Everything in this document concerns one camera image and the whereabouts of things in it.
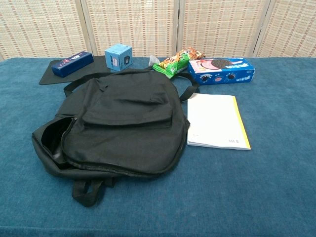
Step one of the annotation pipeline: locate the black fabric backpack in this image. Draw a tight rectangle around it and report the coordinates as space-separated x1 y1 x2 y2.
31 68 200 207

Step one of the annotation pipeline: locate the yellow-edged white notebook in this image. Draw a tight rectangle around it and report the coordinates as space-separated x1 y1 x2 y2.
187 92 252 151

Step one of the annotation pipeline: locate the green and orange snack bag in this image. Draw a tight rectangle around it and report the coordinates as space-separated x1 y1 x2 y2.
152 46 206 79

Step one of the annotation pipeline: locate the light blue cube box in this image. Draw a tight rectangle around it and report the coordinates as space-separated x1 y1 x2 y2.
104 43 134 72

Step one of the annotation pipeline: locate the blue cookie box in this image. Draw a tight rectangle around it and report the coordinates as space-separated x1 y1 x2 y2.
187 58 256 86

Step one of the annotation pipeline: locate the black mouse pad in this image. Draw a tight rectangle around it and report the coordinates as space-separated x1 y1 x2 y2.
39 55 117 86

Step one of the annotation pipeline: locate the woven folding screen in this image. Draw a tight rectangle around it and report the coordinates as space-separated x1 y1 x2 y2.
0 0 316 62

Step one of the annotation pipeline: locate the long dark blue box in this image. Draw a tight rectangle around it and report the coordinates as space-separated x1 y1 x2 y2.
51 50 94 78

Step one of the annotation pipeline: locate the blue table cloth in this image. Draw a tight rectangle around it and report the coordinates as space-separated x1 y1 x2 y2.
0 57 316 237

